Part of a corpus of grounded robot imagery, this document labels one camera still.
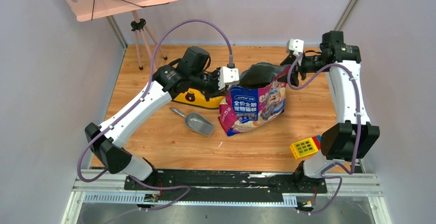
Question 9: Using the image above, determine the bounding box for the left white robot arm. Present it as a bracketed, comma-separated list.
[84, 46, 239, 190]

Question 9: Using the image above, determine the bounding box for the silver metal scoop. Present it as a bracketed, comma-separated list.
[169, 107, 215, 137]

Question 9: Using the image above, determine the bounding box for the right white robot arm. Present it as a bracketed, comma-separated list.
[281, 31, 380, 192]

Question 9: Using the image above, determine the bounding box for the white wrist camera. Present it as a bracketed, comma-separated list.
[286, 39, 304, 57]
[218, 66, 240, 90]

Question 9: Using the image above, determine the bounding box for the yellow double pet bowl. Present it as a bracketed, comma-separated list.
[172, 88, 225, 109]

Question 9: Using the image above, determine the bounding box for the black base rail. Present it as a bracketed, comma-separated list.
[145, 169, 327, 196]

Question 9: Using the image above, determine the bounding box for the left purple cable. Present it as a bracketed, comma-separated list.
[77, 18, 234, 211]

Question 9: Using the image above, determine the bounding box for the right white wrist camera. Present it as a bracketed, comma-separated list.
[286, 39, 304, 57]

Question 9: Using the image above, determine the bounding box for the cat food bag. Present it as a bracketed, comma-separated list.
[219, 62, 290, 137]

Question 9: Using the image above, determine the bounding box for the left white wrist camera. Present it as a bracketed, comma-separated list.
[218, 66, 240, 90]

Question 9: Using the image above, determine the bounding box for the yellow toy block calculator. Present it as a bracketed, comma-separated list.
[289, 135, 321, 159]

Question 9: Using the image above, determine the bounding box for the grey slotted cable duct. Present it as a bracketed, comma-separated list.
[83, 189, 298, 207]

